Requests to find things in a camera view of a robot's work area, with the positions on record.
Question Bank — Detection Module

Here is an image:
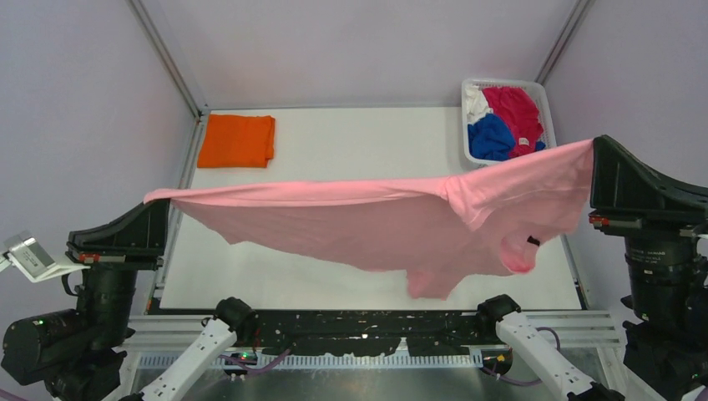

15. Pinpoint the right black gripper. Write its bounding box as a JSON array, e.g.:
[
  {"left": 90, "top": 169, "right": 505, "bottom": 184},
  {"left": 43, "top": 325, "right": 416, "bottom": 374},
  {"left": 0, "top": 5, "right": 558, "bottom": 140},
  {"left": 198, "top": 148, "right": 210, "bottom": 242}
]
[{"left": 585, "top": 129, "right": 708, "bottom": 321}]

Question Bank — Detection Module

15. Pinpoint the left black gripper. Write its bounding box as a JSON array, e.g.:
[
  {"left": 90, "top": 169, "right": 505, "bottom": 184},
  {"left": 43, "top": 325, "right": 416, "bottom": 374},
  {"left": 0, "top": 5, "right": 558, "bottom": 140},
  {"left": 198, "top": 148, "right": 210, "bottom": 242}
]
[{"left": 69, "top": 185, "right": 174, "bottom": 344}]

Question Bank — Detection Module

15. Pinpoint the pink t shirt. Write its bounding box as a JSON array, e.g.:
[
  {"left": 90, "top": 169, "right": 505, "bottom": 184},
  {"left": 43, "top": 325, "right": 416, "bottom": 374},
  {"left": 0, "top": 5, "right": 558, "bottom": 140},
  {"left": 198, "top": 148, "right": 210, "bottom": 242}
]
[{"left": 144, "top": 140, "right": 594, "bottom": 299}]

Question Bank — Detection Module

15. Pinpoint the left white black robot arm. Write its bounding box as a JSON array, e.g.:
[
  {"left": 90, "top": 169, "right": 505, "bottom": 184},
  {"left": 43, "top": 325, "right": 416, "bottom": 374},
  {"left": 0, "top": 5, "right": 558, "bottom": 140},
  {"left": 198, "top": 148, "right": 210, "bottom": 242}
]
[{"left": 1, "top": 200, "right": 170, "bottom": 400}]

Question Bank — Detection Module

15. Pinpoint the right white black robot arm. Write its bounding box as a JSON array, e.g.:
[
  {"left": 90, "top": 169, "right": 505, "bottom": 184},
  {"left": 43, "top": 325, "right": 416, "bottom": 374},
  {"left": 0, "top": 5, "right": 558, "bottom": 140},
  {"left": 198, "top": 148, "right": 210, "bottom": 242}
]
[{"left": 473, "top": 135, "right": 707, "bottom": 400}]

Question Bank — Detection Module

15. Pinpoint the folded orange t shirt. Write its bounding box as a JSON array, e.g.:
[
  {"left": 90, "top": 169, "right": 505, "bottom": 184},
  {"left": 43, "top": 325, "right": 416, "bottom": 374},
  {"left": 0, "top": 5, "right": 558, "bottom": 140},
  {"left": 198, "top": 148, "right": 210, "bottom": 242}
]
[{"left": 197, "top": 114, "right": 276, "bottom": 169}]

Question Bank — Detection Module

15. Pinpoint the white plastic basket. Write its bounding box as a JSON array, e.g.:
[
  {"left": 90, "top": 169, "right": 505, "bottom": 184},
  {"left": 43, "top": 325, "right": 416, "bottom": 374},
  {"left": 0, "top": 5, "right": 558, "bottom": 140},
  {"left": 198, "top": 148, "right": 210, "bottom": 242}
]
[{"left": 461, "top": 79, "right": 556, "bottom": 166}]

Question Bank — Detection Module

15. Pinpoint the magenta t shirt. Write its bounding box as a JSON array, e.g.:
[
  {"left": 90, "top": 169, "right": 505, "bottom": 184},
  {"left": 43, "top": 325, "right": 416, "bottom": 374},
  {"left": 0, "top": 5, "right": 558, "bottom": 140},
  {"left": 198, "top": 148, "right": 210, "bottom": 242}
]
[{"left": 483, "top": 87, "right": 547, "bottom": 158}]

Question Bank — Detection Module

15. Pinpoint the blue t shirt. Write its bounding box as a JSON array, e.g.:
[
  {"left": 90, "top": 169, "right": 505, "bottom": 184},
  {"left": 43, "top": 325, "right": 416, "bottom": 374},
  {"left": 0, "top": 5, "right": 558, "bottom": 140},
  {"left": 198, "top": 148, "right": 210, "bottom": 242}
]
[{"left": 467, "top": 114, "right": 547, "bottom": 161}]

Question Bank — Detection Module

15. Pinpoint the white t shirt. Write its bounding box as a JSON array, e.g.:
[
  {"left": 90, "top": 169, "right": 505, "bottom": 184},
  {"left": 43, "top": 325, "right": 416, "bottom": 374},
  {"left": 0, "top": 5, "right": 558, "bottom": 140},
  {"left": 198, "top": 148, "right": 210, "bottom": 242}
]
[{"left": 463, "top": 85, "right": 493, "bottom": 124}]

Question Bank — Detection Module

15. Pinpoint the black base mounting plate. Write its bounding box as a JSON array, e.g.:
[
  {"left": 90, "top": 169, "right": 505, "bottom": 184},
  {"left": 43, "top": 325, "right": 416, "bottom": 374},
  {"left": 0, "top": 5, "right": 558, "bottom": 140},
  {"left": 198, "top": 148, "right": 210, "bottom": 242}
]
[{"left": 234, "top": 309, "right": 503, "bottom": 357}]

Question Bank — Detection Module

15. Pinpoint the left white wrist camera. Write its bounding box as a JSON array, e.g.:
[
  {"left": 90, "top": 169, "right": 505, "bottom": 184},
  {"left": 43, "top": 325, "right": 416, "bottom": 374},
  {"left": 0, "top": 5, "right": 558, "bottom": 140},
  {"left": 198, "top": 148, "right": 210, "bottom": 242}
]
[{"left": 1, "top": 231, "right": 89, "bottom": 283}]

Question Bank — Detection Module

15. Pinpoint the aluminium frame rail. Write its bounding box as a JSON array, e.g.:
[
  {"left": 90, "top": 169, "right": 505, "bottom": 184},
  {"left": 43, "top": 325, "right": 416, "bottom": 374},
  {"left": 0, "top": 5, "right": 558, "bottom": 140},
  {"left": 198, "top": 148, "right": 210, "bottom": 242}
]
[{"left": 127, "top": 0, "right": 209, "bottom": 119}]

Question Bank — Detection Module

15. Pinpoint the white slotted cable duct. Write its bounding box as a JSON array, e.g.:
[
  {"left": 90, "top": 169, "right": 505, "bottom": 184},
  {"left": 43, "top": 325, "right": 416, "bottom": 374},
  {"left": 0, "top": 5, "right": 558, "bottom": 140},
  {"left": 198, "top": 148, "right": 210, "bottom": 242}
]
[{"left": 138, "top": 351, "right": 483, "bottom": 370}]

